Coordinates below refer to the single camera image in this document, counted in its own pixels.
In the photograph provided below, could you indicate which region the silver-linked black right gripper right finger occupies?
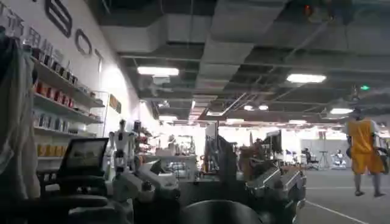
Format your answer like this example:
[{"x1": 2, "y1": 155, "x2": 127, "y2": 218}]
[{"x1": 246, "y1": 166, "x2": 307, "y2": 214}]

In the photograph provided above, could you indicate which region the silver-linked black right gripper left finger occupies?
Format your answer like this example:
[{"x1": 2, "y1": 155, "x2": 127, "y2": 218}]
[{"x1": 112, "y1": 159, "x2": 181, "y2": 204}]

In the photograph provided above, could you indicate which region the cluttered desk with equipment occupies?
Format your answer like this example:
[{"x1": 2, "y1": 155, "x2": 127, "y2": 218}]
[{"x1": 138, "y1": 133, "x2": 199, "y2": 180}]

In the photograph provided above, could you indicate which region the dark standing monitor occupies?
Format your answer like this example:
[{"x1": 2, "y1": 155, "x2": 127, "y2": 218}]
[{"x1": 263, "y1": 130, "x2": 283, "y2": 155}]

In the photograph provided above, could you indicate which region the seated person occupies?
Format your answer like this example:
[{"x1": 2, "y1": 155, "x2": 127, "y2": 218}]
[{"x1": 302, "y1": 147, "x2": 319, "y2": 170}]

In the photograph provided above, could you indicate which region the white humanoid robot figure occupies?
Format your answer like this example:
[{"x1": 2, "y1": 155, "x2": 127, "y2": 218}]
[{"x1": 108, "y1": 119, "x2": 137, "y2": 178}]

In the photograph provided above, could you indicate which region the small white distant robot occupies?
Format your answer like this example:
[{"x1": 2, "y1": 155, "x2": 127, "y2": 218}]
[{"x1": 331, "y1": 149, "x2": 347, "y2": 169}]

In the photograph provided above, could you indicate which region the black framed monitor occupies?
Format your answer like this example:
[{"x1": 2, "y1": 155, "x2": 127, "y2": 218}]
[{"x1": 57, "y1": 137, "x2": 110, "y2": 178}]

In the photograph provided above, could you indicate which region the black office chair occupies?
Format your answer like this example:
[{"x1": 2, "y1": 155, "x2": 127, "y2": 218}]
[{"x1": 36, "y1": 175, "x2": 110, "y2": 224}]

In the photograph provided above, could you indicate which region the rectangular ceiling light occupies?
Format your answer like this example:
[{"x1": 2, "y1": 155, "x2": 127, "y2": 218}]
[
  {"x1": 286, "y1": 73, "x2": 327, "y2": 84},
  {"x1": 136, "y1": 66, "x2": 180, "y2": 77}
]

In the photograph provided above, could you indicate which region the grey hanging cloth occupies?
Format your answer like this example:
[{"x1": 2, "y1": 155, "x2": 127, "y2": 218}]
[{"x1": 0, "y1": 26, "x2": 41, "y2": 200}]

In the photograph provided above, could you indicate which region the wall shelf with goods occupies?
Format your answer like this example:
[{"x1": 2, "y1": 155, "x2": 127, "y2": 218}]
[{"x1": 29, "y1": 45, "x2": 106, "y2": 171}]

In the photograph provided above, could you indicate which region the dark wall lettering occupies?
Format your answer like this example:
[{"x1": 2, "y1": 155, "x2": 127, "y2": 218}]
[{"x1": 0, "y1": 0, "x2": 104, "y2": 60}]

